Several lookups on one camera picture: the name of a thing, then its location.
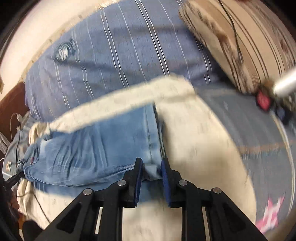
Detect blue denim jeans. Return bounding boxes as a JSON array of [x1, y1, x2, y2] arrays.
[[18, 104, 164, 197]]

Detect cream leaf-print bed sheet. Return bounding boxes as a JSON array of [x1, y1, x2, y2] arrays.
[[17, 75, 256, 240]]

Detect grey star-print pillow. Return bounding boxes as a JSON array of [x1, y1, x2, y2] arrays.
[[196, 83, 295, 233]]

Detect brown headboard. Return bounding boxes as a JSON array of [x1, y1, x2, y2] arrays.
[[1, 82, 29, 142]]

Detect blue plaid quilt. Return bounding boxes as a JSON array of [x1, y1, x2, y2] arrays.
[[25, 0, 223, 121]]

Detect beige striped pillow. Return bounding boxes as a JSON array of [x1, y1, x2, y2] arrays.
[[179, 1, 295, 94]]

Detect black cable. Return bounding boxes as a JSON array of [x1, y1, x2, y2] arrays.
[[217, 0, 243, 61]]

